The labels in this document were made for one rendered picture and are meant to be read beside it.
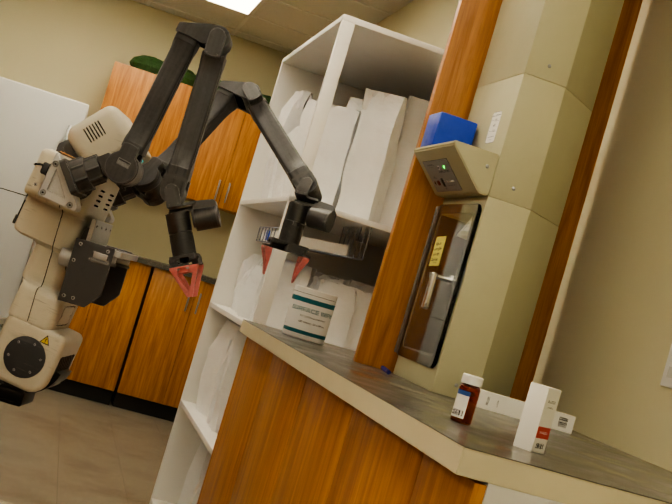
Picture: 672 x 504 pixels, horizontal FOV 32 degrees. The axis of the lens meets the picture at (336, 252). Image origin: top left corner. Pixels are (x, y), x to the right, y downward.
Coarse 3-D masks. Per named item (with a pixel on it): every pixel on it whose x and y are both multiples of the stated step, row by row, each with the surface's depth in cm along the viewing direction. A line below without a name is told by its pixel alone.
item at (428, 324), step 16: (448, 208) 289; (464, 208) 277; (480, 208) 268; (448, 224) 286; (464, 224) 274; (432, 240) 294; (448, 240) 282; (464, 240) 270; (448, 256) 278; (464, 256) 268; (448, 272) 275; (448, 288) 271; (416, 304) 291; (432, 304) 279; (448, 304) 268; (416, 320) 287; (432, 320) 276; (448, 320) 267; (416, 336) 284; (432, 336) 272; (400, 352) 292; (416, 352) 280; (432, 352) 269
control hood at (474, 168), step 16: (448, 144) 270; (464, 144) 266; (448, 160) 275; (464, 160) 266; (480, 160) 267; (496, 160) 268; (464, 176) 270; (480, 176) 267; (448, 192) 287; (464, 192) 276; (480, 192) 268
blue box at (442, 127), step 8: (440, 112) 286; (432, 120) 291; (440, 120) 285; (448, 120) 286; (456, 120) 286; (464, 120) 287; (432, 128) 289; (440, 128) 285; (448, 128) 286; (456, 128) 286; (464, 128) 287; (472, 128) 287; (424, 136) 294; (432, 136) 287; (440, 136) 285; (448, 136) 286; (456, 136) 286; (464, 136) 287; (472, 136) 287; (424, 144) 291; (432, 144) 285
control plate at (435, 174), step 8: (432, 160) 286; (440, 160) 280; (432, 168) 289; (440, 168) 283; (448, 168) 278; (432, 176) 292; (440, 176) 286; (448, 176) 281; (448, 184) 284; (456, 184) 278
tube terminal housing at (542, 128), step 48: (480, 96) 295; (528, 96) 269; (480, 144) 284; (528, 144) 270; (576, 144) 284; (528, 192) 270; (480, 240) 268; (528, 240) 273; (480, 288) 268; (528, 288) 280; (480, 336) 268; (432, 384) 266
